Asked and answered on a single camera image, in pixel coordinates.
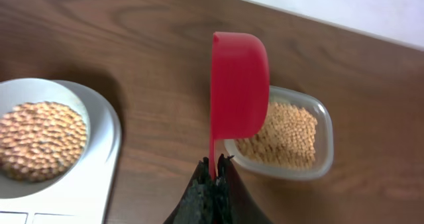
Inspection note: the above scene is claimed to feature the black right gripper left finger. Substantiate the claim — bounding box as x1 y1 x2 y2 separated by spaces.
164 157 214 224

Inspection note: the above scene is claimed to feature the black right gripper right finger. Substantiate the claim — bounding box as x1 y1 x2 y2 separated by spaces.
218 154 272 224

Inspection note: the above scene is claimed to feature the red plastic measuring scoop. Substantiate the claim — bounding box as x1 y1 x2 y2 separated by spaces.
209 32 270 178

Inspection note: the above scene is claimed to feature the white digital kitchen scale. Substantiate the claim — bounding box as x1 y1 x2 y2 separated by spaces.
1 78 122 224

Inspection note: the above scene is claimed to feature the white round bowl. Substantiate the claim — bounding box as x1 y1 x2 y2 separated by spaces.
1 78 90 199

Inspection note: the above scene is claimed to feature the clear plastic container of beans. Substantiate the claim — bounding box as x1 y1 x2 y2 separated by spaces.
224 86 334 180

